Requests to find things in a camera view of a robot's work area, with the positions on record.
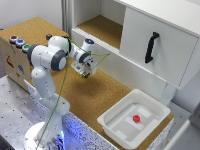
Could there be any blue button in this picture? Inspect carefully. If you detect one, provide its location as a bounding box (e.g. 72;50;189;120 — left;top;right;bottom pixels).
15;38;26;48

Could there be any white plastic box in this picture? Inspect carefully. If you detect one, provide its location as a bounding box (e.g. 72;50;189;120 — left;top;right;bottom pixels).
96;88;172;150

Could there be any green button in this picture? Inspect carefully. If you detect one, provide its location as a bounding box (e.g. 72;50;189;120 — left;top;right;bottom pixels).
21;43;32;54

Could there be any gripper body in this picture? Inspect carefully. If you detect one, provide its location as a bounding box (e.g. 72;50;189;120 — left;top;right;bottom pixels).
71;53;98;80

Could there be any green cable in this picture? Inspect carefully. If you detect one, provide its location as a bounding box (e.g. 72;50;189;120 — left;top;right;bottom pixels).
34;37;112;150

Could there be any black door handle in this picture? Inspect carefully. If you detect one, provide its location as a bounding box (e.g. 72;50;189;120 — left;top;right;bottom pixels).
144;31;160;64

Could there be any pink block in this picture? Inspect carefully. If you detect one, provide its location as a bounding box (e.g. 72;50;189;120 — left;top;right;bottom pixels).
132;114;141;124

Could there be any white sliding door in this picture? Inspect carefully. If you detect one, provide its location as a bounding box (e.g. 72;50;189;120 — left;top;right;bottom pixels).
118;6;200;89

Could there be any red button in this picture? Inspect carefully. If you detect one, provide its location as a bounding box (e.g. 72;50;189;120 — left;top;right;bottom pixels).
8;35;19;45

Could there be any white cabinet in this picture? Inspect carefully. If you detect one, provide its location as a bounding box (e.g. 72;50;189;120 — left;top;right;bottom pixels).
70;0;200;108

